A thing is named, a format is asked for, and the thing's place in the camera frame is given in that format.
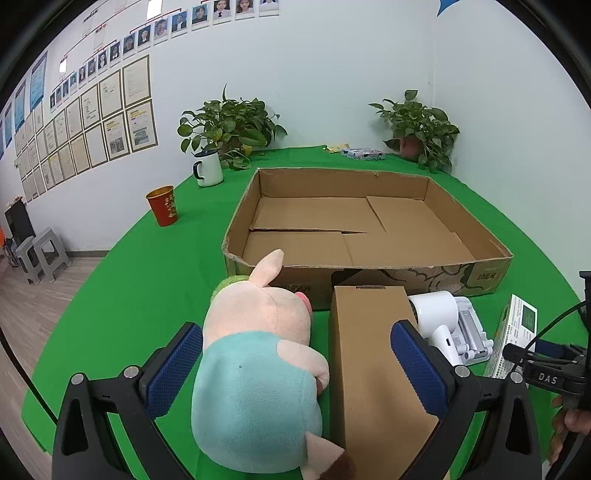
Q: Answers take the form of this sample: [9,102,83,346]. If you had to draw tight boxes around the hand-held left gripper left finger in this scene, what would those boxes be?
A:
[52,322,204,480]

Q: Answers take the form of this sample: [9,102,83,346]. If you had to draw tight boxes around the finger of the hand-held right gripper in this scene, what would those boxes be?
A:
[522,362,580,394]
[502,340,578,370]

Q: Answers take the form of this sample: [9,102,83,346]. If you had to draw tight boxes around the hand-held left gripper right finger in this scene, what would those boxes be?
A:
[390,320,543,480]

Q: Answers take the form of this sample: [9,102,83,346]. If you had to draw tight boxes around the small brown cardboard box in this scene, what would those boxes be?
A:
[329,285,441,480]

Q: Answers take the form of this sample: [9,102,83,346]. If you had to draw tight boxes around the white hair dryer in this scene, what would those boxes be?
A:
[407,291,462,365]

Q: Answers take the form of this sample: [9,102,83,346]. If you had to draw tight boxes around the pink pig plush toy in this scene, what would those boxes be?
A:
[191,249,356,480]

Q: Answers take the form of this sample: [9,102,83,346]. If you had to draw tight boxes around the large cardboard box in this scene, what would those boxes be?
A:
[223,167,515,311]

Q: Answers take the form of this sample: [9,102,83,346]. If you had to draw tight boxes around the person's right hand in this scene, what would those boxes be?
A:
[549,394,591,467]

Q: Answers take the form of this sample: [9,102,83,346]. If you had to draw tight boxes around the white and green box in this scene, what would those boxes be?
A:
[485,294,540,380]

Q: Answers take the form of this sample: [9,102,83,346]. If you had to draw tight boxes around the white plastic stand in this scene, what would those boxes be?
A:
[450,296,495,367]

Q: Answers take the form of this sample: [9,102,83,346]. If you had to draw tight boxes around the red and gold cup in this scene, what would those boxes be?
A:
[146,185,179,227]

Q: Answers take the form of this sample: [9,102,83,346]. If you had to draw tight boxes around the grey plastic stool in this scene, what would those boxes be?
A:
[32,227,73,283]
[14,235,41,285]

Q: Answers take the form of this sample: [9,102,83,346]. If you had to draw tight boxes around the white enamel mug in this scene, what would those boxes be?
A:
[192,148,225,188]

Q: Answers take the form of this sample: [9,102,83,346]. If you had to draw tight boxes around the black cabinet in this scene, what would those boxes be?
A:
[4,198,36,246]

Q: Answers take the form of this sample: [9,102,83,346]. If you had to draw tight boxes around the blue patterned tissue pack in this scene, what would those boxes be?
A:
[342,147,385,161]

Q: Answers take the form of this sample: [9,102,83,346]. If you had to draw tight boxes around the potted green plant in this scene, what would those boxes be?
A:
[368,89,461,175]
[178,84,288,171]

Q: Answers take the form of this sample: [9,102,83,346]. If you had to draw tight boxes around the group of framed certificates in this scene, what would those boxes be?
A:
[13,54,158,204]

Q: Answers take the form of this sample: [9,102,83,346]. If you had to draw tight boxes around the row of portrait photos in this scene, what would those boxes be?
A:
[48,0,280,109]

